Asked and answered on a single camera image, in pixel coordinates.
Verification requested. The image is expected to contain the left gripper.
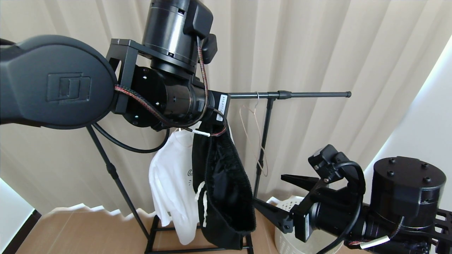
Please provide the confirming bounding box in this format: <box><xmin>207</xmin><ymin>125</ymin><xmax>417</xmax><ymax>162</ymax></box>
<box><xmin>165</xmin><ymin>83</ymin><xmax>231</xmax><ymax>125</ymax></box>

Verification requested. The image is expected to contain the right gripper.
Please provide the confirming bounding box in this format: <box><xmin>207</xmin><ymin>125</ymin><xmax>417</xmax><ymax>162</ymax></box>
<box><xmin>253</xmin><ymin>174</ymin><xmax>367</xmax><ymax>244</ymax></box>

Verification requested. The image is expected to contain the pink clothes hanger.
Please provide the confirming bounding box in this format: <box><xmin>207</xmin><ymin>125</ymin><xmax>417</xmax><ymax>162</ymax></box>
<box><xmin>239</xmin><ymin>92</ymin><xmax>269</xmax><ymax>177</ymax></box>

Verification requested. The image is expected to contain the black garment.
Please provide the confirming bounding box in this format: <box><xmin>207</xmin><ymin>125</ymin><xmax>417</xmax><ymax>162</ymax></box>
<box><xmin>192</xmin><ymin>119</ymin><xmax>257</xmax><ymax>250</ymax></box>

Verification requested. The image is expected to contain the white printed t-shirt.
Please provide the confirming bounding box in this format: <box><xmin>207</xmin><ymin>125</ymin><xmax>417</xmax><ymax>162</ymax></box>
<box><xmin>148</xmin><ymin>129</ymin><xmax>206</xmax><ymax>246</ymax></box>

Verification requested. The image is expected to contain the white laundry basket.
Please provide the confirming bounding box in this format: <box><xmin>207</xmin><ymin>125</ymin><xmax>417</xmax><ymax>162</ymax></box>
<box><xmin>274</xmin><ymin>196</ymin><xmax>345</xmax><ymax>254</ymax></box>

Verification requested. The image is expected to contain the black clothes rack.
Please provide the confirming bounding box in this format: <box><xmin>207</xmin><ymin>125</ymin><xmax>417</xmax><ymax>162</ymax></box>
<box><xmin>86</xmin><ymin>90</ymin><xmax>352</xmax><ymax>254</ymax></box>

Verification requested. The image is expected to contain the beige curtain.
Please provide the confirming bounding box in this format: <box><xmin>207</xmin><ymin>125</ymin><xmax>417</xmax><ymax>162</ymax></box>
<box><xmin>0</xmin><ymin>0</ymin><xmax>452</xmax><ymax>216</ymax></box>

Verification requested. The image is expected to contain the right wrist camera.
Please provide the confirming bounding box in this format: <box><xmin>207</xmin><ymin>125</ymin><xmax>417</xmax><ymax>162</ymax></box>
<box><xmin>308</xmin><ymin>144</ymin><xmax>366</xmax><ymax>193</ymax></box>

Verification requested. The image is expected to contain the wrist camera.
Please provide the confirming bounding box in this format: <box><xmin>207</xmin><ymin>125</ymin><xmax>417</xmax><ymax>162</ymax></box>
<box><xmin>184</xmin><ymin>0</ymin><xmax>218</xmax><ymax>65</ymax></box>
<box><xmin>308</xmin><ymin>144</ymin><xmax>366</xmax><ymax>193</ymax></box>

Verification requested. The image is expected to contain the black cable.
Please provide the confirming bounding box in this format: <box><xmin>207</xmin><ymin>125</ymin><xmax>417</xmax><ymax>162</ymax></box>
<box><xmin>315</xmin><ymin>161</ymin><xmax>367</xmax><ymax>254</ymax></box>
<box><xmin>92</xmin><ymin>122</ymin><xmax>171</xmax><ymax>154</ymax></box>

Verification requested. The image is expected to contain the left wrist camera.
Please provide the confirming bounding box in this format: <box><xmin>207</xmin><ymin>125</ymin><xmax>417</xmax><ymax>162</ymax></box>
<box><xmin>184</xmin><ymin>0</ymin><xmax>218</xmax><ymax>65</ymax></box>

